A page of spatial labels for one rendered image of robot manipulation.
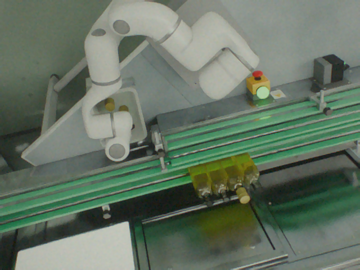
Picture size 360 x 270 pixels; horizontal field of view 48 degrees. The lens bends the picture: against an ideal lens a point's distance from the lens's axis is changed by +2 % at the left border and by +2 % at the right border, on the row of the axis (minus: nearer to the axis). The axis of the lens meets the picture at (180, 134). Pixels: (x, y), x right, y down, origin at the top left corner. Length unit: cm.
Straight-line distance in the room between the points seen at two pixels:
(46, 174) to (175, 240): 55
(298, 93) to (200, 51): 65
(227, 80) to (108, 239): 75
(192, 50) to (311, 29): 70
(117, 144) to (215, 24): 47
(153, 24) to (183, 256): 77
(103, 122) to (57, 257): 55
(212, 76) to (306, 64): 68
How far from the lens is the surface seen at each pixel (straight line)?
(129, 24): 100
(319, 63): 166
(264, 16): 154
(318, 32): 166
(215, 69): 109
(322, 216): 155
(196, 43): 104
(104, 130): 122
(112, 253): 147
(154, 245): 145
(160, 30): 102
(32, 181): 160
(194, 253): 140
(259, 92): 154
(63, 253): 155
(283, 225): 151
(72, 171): 157
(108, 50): 109
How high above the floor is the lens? 211
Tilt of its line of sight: 56 degrees down
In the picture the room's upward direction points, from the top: 159 degrees clockwise
